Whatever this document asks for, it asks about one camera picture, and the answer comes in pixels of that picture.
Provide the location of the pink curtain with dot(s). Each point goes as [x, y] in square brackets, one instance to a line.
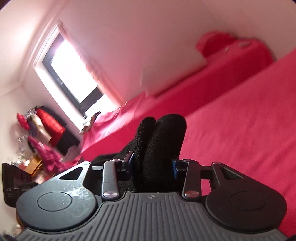
[104, 83]

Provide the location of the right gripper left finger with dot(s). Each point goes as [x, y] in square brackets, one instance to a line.
[71, 198]

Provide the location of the wooden shelf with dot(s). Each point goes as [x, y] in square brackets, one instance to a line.
[32, 166]

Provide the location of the black pants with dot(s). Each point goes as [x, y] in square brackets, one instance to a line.
[155, 145]

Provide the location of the red near bed cover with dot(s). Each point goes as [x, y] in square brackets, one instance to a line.
[252, 129]

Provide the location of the magenta hanging garment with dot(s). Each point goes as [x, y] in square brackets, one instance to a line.
[50, 158]

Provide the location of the red hanging jacket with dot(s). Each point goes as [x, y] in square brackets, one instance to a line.
[52, 126]

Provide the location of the red bed cover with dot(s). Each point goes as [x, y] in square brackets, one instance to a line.
[252, 129]
[231, 61]

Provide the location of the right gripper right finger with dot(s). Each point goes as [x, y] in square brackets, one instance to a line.
[231, 199]

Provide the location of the crumpled cloth on bed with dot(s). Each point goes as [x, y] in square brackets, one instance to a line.
[88, 125]

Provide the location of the red far bed cover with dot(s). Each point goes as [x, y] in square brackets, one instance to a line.
[231, 61]

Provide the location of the white pillow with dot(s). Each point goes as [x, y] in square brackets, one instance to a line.
[164, 68]

